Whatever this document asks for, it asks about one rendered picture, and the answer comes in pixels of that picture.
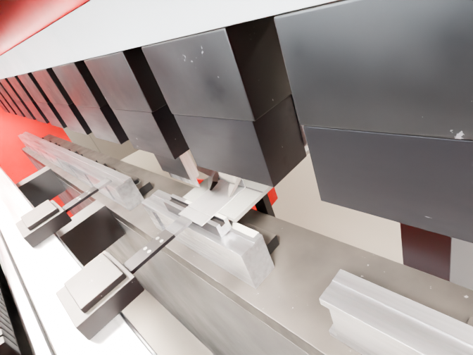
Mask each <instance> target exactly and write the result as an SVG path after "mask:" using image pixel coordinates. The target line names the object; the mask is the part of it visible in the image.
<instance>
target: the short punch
mask: <svg viewBox="0 0 473 355"><path fill-rule="evenodd" d="M154 156H155V157H156V159H157V161H158V163H159V165H160V166H161V168H162V170H163V171H165V172H168V173H169V174H170V177H172V178H175V179H178V180H181V181H183V182H187V183H189V184H191V185H195V186H197V187H200V185H199V183H198V181H197V179H196V178H197V177H198V175H199V173H198V171H197V169H196V166H195V165H194V162H193V160H192V158H191V156H190V154H189V152H188V151H186V152H185V153H183V154H182V155H181V156H179V157H178V158H176V159H171V158H167V157H164V156H159V155H157V154H154Z"/></svg>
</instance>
